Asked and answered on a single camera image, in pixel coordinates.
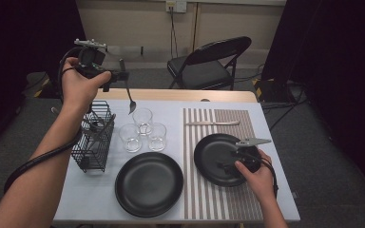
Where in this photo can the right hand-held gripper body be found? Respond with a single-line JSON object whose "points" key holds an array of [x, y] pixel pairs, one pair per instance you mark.
{"points": [[250, 158]]}

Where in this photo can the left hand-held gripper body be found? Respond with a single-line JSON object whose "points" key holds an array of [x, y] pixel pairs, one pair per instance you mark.
{"points": [[90, 60]]}

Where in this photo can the black plate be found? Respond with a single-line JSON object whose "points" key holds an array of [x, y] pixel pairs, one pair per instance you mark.
{"points": [[149, 185], [209, 158]]}

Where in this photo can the silver fork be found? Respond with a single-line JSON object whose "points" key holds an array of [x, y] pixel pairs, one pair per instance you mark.
{"points": [[131, 106]]}

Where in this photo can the silver table knife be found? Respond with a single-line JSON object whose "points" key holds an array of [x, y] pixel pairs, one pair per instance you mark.
{"points": [[212, 123]]}

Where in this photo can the person's right hand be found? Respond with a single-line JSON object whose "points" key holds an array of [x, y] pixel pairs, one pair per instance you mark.
{"points": [[263, 183]]}

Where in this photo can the person's left hand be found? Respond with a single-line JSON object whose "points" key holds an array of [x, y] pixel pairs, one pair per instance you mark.
{"points": [[79, 88]]}

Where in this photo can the striped brown white placemat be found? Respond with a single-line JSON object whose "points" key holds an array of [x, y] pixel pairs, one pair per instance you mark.
{"points": [[202, 196]]}

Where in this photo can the black stand base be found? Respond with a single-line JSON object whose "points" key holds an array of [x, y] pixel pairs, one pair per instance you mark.
{"points": [[49, 85], [272, 90]]}

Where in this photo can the dark cutlery piece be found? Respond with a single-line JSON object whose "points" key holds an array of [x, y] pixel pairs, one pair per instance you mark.
{"points": [[106, 129]]}

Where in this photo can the dark curtain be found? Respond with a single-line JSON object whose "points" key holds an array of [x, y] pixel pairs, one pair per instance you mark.
{"points": [[12, 47], [345, 63]]}

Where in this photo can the black folding chair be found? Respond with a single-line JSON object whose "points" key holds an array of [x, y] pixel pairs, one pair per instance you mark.
{"points": [[202, 74]]}

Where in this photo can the white table cover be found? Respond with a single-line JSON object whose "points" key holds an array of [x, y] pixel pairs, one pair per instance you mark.
{"points": [[85, 196]]}

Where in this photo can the white wall outlet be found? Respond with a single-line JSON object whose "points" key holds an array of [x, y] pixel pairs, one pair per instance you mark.
{"points": [[176, 5]]}

